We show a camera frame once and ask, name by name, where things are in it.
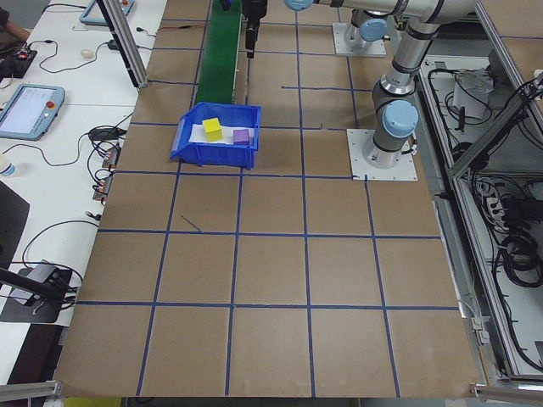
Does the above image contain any black monitor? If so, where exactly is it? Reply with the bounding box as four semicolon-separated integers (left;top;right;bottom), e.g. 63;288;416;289
0;180;31;269

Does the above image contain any blue plastic storage bin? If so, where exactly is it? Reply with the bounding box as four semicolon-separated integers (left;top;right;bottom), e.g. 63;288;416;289
169;101;263;171

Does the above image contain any white power strip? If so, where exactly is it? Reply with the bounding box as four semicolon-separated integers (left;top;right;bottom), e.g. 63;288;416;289
483;192;504;221

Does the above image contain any black power adapter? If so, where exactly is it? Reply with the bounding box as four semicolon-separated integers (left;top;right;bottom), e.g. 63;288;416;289
502;195;543;226

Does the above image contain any person arm dark sleeve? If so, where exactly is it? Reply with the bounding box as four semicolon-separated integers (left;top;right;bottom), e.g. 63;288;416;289
0;0;31;43

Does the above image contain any white box device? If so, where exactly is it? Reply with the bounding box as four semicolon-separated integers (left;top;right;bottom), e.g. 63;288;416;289
452;70;493;120

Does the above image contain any grey camera on stand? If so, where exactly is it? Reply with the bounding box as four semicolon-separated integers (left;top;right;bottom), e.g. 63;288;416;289
8;260;63;304

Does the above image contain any black electronics box red light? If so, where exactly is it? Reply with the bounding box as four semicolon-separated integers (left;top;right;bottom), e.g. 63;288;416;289
0;44;38;80

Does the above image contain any coiled black cable bundle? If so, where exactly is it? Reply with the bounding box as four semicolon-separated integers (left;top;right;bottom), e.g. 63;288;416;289
491;232;543;289

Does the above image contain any white square base plate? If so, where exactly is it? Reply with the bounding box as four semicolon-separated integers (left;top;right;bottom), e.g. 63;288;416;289
346;128;419;183
332;21;388;57

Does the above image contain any aluminium frame post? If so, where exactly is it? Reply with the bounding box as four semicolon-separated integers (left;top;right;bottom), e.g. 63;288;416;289
95;0;149;89

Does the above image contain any blue-grey teach pendant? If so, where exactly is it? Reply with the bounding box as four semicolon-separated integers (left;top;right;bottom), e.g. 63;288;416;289
79;0;137;25
0;83;66;142

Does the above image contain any V-shaped metal bar frame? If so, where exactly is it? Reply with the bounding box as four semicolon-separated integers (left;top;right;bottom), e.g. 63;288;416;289
417;0;543;382

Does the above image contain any green conveyor belt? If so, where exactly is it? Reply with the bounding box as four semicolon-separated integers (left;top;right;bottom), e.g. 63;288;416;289
194;0;250;106

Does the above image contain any red wire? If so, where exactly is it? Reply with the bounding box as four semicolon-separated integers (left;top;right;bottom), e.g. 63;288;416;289
156;24;209;33

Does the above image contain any black stand base plate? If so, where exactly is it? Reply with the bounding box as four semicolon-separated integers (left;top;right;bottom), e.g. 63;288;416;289
0;265;73;324

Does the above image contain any white cup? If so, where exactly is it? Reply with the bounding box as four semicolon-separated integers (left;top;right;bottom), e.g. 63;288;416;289
0;154;20;178

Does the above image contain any yellow cube block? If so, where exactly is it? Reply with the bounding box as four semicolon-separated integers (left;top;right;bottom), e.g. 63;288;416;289
202;118;223;142

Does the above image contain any grey metal bracket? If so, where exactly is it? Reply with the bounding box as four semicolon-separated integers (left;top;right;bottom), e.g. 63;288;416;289
460;294;491;347

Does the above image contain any aluminium extrusion bar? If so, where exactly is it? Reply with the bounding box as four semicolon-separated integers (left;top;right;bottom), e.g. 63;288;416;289
468;381;543;402
0;380;64;398

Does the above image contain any white foam pad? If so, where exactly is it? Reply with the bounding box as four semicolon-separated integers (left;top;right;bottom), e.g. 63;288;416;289
188;122;257;148

